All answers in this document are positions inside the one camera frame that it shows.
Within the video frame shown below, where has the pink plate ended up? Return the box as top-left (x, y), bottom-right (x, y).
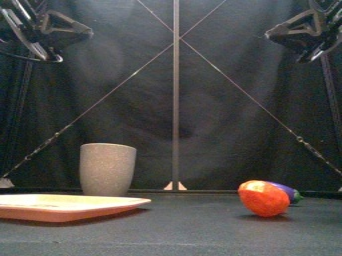
top-left (0, 193), bottom-right (153, 224)

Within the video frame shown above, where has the grey vertical frame post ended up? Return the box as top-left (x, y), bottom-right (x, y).
top-left (163, 0), bottom-right (188, 192)

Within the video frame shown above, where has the grey speckled cup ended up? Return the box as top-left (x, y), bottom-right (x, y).
top-left (78, 142), bottom-right (137, 197)

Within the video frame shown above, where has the black cloth backdrop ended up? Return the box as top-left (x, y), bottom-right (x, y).
top-left (0, 0), bottom-right (342, 195)

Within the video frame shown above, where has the dark side frame post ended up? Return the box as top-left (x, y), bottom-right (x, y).
top-left (1, 59), bottom-right (36, 174)
top-left (319, 53), bottom-right (342, 158)

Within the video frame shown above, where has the purple toy eggplant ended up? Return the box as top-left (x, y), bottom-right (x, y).
top-left (267, 181), bottom-right (304, 206)

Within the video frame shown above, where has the diagonal brace wire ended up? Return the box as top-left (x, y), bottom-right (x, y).
top-left (135, 0), bottom-right (342, 177)
top-left (0, 0), bottom-right (229, 181)

